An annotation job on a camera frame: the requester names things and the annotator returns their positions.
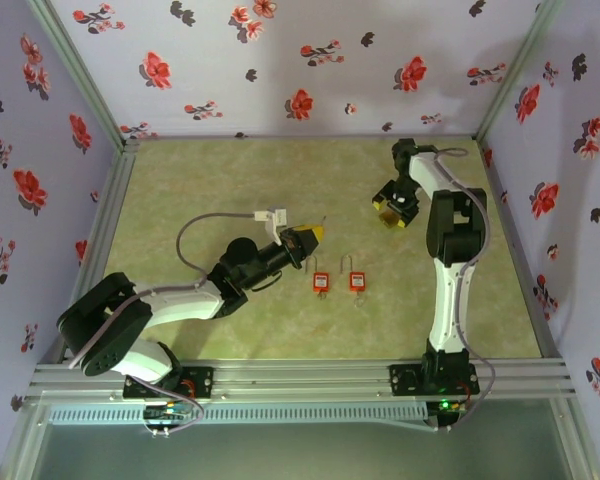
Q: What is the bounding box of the red padlock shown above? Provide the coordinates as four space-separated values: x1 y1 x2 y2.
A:
340 253 367 292
303 255 332 294

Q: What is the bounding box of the thin black left gripper cable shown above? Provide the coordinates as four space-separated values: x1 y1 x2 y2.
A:
252 269 285 292

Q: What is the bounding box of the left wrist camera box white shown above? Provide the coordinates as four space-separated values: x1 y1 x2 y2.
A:
252 207 289 246

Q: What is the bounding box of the aluminium side frame rail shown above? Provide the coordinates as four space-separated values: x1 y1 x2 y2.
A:
477 138 566 360
39 138 140 364

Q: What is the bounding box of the grey left arm cable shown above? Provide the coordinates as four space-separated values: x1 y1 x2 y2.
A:
68 212 257 437

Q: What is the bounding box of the thin aluminium frame rail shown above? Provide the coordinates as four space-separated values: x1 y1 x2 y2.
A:
132 133 481 143

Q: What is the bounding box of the aluminium frame rail wide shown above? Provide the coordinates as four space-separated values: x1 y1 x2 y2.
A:
27 358 577 404

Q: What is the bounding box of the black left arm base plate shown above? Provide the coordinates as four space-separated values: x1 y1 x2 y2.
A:
123 366 215 400

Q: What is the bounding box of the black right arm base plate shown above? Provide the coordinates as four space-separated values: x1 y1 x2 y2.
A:
388 363 481 399

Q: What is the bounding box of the grey slotted cable duct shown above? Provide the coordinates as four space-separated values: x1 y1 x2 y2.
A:
47 402 429 426

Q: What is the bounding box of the aluminium frame post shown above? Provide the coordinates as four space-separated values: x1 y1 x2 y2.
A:
549 399 600 480
472 0 567 142
24 0 131 146
0 399 51 480

